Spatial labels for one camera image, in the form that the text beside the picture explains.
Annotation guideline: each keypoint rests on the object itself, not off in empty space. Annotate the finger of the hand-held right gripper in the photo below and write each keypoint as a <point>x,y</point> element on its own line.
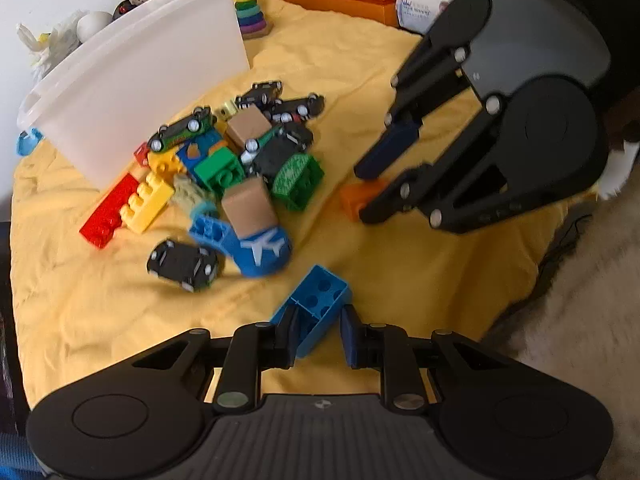
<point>385,207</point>
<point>395,145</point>

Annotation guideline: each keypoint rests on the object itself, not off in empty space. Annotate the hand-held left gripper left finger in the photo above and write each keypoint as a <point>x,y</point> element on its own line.
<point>287,332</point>

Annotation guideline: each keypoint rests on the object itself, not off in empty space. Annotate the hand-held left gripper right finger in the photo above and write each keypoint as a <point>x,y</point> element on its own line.
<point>350,337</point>

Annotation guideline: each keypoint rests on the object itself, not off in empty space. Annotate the orange toy brick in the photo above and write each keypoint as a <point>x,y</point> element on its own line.
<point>357,197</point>

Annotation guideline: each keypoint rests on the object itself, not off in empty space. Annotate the blue hollow toy brick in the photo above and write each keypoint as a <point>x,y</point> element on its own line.
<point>320,300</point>

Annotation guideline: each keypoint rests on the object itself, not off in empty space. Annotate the blue round airplane block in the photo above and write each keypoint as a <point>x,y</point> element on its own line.
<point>260,255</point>

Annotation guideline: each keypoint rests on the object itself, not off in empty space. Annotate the plain green toy brick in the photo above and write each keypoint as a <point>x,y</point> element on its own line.
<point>220,172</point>

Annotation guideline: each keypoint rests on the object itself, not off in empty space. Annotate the white plastic storage bin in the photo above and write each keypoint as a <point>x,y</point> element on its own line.
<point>150,75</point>

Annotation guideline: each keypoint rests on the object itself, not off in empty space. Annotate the yellow blanket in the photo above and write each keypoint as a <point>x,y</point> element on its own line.
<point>400,285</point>

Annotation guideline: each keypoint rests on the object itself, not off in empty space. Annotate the green patterned toy brick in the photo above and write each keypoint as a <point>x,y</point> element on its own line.
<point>295,177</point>

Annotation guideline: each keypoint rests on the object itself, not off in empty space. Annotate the black toy car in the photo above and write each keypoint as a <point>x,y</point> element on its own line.
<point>180,262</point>
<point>300,106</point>
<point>272,160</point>
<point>260,92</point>
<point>297,135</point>

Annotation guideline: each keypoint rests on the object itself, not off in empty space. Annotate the wooden block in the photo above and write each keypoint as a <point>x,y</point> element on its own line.
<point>247,127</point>
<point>250,210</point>

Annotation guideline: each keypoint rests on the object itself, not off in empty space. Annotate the white wipes pack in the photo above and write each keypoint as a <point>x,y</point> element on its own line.
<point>420,5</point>

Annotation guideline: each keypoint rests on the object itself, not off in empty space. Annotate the pale patterned toy piece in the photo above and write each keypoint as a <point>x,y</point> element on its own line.
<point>187,195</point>

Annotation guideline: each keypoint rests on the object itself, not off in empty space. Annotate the large yellow toy brick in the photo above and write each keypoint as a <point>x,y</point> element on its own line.
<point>145,205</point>

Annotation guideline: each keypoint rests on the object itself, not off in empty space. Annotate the blue printed toy brick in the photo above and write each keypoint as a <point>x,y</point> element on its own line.
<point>200,152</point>

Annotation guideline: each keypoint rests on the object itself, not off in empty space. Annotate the long red toy brick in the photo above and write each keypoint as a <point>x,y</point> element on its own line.
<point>107,217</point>

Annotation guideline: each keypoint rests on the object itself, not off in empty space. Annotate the red toy cube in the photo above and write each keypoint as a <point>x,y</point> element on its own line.
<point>141,154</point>

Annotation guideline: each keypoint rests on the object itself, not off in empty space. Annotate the beige fluffy rug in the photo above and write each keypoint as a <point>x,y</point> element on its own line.
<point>590,360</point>

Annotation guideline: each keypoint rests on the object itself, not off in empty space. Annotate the black red small toy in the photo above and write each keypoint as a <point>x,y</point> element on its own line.
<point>122,10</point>

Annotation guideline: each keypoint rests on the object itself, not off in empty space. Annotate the blue bin clip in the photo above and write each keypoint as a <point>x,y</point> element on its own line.
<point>27,142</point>

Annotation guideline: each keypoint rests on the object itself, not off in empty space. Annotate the white egg toy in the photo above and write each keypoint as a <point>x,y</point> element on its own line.
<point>92,25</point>

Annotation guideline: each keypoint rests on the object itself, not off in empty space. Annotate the white crumpled plastic bag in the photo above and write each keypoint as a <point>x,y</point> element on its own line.
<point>50,45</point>

